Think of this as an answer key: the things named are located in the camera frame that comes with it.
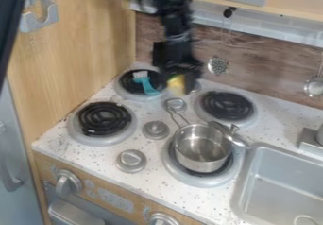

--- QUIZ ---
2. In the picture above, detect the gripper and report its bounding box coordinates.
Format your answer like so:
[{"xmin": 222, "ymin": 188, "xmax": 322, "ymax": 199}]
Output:
[{"xmin": 151, "ymin": 40, "xmax": 205, "ymax": 96}]

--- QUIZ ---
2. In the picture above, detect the yellow toy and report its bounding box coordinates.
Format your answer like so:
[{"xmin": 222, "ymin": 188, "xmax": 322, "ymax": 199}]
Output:
[{"xmin": 165, "ymin": 74, "xmax": 187, "ymax": 95}]

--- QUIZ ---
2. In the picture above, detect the silver skimmer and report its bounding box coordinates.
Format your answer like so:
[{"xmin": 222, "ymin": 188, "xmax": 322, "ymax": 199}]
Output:
[{"xmin": 205, "ymin": 6, "xmax": 240, "ymax": 77}]

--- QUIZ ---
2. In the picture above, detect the teal brush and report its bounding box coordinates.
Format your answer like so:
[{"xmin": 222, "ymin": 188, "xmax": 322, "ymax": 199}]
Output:
[{"xmin": 130, "ymin": 70, "xmax": 163, "ymax": 96}]

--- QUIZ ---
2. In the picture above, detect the silver pot lid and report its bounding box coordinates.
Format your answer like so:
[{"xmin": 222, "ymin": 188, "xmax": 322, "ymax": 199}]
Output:
[{"xmin": 207, "ymin": 120, "xmax": 253, "ymax": 149}]

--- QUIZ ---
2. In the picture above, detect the silver pot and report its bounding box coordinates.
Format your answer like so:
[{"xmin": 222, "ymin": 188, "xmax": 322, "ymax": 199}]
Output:
[{"xmin": 162, "ymin": 97, "xmax": 235, "ymax": 174}]

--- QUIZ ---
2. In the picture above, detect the toy stove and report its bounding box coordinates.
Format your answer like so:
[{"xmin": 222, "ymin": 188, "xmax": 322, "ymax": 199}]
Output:
[{"xmin": 65, "ymin": 65, "xmax": 261, "ymax": 189}]

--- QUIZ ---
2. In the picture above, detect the silver ladle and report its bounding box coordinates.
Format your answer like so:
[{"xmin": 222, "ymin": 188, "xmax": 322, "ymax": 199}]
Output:
[{"xmin": 302, "ymin": 51, "xmax": 323, "ymax": 98}]

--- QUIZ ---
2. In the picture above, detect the tap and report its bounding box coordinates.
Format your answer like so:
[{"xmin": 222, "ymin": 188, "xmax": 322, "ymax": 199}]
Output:
[{"xmin": 295, "ymin": 122, "xmax": 323, "ymax": 151}]

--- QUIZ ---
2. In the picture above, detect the toy sink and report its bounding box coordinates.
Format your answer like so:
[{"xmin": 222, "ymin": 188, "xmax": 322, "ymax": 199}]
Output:
[{"xmin": 229, "ymin": 142, "xmax": 323, "ymax": 225}]

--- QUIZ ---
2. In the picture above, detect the grey toy fridge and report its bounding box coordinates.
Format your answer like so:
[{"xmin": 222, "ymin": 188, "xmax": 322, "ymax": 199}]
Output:
[{"xmin": 0, "ymin": 82, "xmax": 46, "ymax": 225}]

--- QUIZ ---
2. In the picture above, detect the grey wall hook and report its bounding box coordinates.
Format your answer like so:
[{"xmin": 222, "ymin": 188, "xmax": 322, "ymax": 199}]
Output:
[{"xmin": 17, "ymin": 0, "xmax": 61, "ymax": 34}]

